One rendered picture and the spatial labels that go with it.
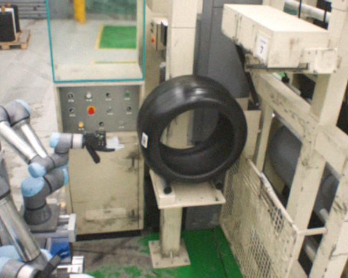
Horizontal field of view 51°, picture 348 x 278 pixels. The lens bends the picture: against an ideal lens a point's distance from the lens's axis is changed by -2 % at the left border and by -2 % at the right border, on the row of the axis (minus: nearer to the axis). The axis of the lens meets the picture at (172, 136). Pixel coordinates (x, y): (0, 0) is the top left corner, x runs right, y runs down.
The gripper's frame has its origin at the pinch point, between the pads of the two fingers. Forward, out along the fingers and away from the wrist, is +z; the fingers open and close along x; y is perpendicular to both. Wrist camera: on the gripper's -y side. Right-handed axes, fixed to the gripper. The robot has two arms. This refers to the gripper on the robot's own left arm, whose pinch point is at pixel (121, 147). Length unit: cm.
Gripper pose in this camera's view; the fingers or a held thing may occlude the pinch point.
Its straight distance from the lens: 193.2
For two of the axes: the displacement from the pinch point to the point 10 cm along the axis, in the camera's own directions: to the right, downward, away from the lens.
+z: 9.7, 0.6, 2.4
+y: 1.6, -8.8, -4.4
